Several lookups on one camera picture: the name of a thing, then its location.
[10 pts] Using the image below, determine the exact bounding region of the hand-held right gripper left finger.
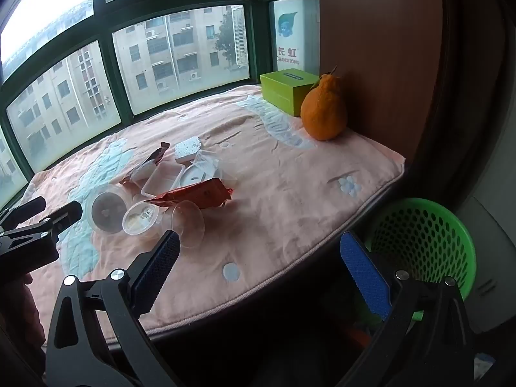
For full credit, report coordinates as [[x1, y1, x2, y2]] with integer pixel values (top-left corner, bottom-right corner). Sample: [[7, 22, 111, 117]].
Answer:
[[44, 229, 181, 387]]

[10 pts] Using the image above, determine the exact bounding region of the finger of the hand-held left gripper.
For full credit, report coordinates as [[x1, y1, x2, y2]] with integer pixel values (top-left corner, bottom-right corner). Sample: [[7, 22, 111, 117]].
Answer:
[[0, 197, 47, 230], [0, 201, 83, 251]]

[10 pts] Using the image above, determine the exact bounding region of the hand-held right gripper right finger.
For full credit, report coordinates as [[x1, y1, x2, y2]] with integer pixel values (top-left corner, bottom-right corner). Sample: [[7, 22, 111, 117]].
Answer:
[[339, 232, 476, 387]]

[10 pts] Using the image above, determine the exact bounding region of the plastic cup with printed lid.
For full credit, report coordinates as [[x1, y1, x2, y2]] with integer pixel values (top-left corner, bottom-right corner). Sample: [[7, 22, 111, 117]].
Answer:
[[122, 201, 166, 238]]

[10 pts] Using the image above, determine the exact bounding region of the green perforated plastic basket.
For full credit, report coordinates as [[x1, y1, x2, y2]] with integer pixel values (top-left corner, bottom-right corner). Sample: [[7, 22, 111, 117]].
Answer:
[[363, 197, 477, 323]]

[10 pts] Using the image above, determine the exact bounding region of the person's left hand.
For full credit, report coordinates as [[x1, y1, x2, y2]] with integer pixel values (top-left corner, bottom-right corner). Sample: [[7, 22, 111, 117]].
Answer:
[[0, 273, 46, 347]]

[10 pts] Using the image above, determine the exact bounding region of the clear round plastic cup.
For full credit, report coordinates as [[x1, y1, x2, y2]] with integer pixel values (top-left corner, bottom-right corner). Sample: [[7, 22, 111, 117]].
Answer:
[[84, 184, 134, 234]]

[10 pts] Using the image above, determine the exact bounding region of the red snack wrapper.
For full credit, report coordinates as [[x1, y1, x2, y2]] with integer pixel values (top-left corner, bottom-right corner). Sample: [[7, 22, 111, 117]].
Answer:
[[143, 178, 234, 209]]

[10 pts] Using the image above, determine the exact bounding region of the clear rectangular plastic tray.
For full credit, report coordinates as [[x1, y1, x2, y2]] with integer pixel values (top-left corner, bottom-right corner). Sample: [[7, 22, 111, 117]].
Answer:
[[139, 164, 186, 198]]

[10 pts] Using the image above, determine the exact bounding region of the white round plastic lid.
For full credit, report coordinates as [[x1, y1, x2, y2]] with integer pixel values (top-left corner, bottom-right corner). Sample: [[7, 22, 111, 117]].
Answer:
[[177, 164, 214, 188]]

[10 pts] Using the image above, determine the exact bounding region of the brown snack wrapper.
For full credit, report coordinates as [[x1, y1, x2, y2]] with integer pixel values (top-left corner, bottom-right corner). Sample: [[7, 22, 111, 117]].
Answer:
[[146, 142, 171, 167]]

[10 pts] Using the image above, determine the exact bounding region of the clear plastic container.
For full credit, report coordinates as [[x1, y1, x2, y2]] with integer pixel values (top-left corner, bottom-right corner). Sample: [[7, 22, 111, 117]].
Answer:
[[189, 149, 220, 172]]

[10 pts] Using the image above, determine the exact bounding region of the pink printed blanket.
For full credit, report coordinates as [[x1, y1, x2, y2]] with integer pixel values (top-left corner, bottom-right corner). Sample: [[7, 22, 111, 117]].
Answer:
[[20, 84, 407, 345]]

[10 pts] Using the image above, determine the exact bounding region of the white foam block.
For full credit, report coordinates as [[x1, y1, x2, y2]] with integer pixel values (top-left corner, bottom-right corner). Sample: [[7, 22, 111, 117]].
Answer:
[[174, 137, 202, 165]]

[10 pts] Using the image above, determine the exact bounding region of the bumpy orange citrus fruit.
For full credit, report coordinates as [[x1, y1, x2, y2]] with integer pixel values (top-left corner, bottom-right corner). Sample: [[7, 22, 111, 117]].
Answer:
[[300, 65, 348, 142]]

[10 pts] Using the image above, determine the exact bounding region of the green cardboard box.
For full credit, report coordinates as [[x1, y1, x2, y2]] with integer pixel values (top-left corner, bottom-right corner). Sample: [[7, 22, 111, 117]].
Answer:
[[259, 70, 321, 117]]

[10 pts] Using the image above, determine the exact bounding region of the brown wooden cabinet panel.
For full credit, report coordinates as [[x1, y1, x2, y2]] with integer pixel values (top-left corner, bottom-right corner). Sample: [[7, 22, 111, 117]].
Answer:
[[318, 0, 444, 162]]

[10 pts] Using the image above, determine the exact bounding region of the white appliance with leaf logo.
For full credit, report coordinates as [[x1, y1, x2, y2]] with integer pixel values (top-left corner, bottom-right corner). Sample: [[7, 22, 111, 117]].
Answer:
[[274, 0, 320, 76]]

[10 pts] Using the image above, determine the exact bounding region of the green window frame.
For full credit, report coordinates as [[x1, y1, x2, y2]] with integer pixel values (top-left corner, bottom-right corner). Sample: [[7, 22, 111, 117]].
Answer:
[[0, 0, 319, 210]]

